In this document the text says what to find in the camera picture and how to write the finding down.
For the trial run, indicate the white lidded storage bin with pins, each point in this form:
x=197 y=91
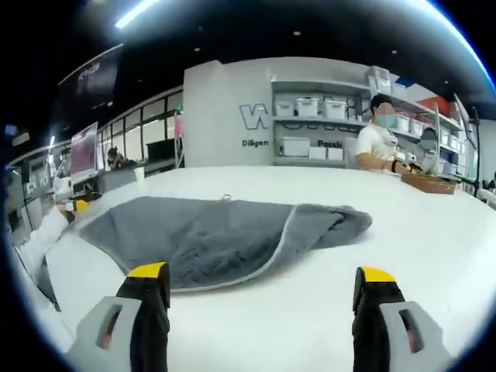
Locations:
x=284 y=109
x=308 y=107
x=334 y=109

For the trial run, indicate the black tripod stand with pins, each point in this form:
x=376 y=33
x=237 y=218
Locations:
x=477 y=147

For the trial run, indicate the black monitor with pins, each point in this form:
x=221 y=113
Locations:
x=160 y=151

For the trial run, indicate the large display screen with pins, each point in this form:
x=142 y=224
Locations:
x=83 y=149

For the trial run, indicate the white paper cup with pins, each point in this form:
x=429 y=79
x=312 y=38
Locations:
x=139 y=174

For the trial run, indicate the pink hanging item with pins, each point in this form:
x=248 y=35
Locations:
x=178 y=124

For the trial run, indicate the grey towel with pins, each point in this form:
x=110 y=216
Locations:
x=201 y=240

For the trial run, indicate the person's left hand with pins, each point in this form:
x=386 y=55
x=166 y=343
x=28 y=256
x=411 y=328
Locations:
x=63 y=212

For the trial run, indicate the small white box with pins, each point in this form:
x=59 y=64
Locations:
x=335 y=153
x=318 y=153

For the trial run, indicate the grey counter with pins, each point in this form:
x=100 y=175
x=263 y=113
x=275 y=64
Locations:
x=155 y=170

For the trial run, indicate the brown wooden tray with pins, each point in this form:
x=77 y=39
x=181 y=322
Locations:
x=430 y=185

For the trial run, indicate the dark hanging display panel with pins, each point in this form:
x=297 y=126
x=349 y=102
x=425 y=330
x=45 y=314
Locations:
x=93 y=75

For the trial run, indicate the long ceiling light strip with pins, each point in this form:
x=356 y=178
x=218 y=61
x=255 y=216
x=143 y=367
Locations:
x=135 y=14

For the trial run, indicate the clear storage bin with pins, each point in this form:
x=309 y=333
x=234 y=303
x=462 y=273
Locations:
x=379 y=79

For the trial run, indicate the large white storage box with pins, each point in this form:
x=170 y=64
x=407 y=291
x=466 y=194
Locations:
x=293 y=147

